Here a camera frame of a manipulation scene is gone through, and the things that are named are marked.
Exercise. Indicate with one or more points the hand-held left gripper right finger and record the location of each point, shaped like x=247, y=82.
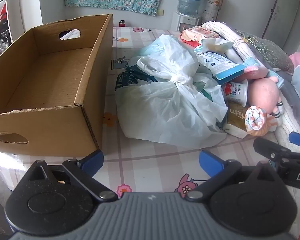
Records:
x=210, y=162

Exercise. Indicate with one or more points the printed checked tablecloth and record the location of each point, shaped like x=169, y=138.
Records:
x=150, y=160

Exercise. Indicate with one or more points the red thermos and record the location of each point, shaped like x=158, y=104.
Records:
x=122, y=23

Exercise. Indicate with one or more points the brown carton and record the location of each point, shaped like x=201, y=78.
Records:
x=236, y=115

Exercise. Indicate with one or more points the pink wet wipes pack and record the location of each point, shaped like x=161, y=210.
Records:
x=197, y=33

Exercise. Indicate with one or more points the floral paper roll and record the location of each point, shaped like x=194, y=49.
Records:
x=212, y=7

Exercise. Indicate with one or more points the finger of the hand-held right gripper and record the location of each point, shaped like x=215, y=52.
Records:
x=267, y=148
x=298, y=138

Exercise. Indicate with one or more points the white plastic bag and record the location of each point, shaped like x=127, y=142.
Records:
x=160, y=110

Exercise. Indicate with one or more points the yogurt cup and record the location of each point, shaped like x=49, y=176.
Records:
x=236, y=92

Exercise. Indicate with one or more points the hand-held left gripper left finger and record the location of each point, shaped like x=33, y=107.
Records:
x=93, y=158

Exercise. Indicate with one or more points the grey floral pillow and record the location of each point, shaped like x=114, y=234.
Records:
x=270, y=52

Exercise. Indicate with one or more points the large water bottle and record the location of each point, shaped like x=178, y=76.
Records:
x=190, y=2

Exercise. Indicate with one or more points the blue white soft pack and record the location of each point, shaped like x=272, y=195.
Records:
x=215, y=62

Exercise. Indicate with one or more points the white cabinet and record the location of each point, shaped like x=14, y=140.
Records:
x=290, y=10

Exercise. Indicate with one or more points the pink plush doll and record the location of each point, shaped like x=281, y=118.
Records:
x=262, y=92

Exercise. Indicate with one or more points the orange striped towel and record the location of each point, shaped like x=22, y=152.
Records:
x=256, y=120

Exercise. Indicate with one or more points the brown cardboard box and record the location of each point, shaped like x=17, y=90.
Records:
x=52, y=80

